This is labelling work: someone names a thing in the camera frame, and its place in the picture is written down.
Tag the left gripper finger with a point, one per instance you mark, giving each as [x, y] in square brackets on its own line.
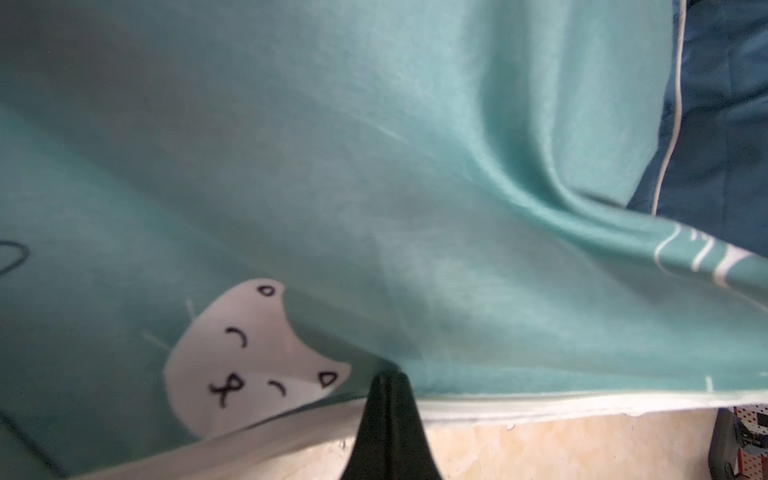
[391, 442]

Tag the teal cat pillow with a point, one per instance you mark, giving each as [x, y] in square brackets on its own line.
[220, 220]

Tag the blue cartoon pillow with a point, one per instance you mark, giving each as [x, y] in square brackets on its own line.
[710, 168]

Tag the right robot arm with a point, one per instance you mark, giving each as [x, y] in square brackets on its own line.
[738, 448]

